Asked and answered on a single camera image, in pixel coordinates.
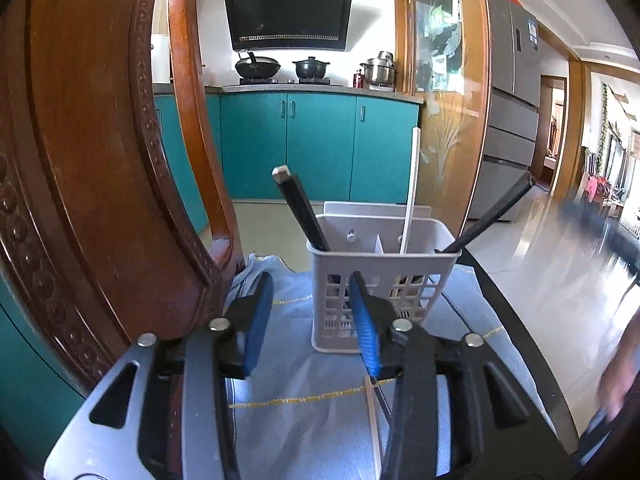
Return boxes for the beige wooden chopstick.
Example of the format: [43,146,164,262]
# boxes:
[363,376,382,479]

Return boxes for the dark grey chopstick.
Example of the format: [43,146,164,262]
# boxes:
[370,377,392,425]

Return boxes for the black chopstick white tip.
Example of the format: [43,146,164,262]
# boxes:
[272,166,330,252]

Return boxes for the teal lower kitchen cabinets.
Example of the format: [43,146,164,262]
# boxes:
[1,89,419,468]

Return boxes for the person right hand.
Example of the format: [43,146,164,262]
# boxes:
[598,323,639,422]

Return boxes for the white plastic utensil basket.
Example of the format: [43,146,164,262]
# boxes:
[307,202,460,353]

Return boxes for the light blue checked cloth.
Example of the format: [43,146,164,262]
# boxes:
[226,254,556,479]

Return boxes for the silver refrigerator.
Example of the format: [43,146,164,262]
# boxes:
[468,0,541,220]

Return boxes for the black wok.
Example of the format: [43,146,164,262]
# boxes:
[234,51,281,79]

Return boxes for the black cooking pot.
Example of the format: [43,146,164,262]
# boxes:
[294,56,330,79]

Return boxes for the wooden glass sliding door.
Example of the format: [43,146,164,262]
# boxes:
[395,0,491,235]

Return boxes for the black range hood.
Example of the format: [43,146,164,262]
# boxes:
[224,0,352,51]

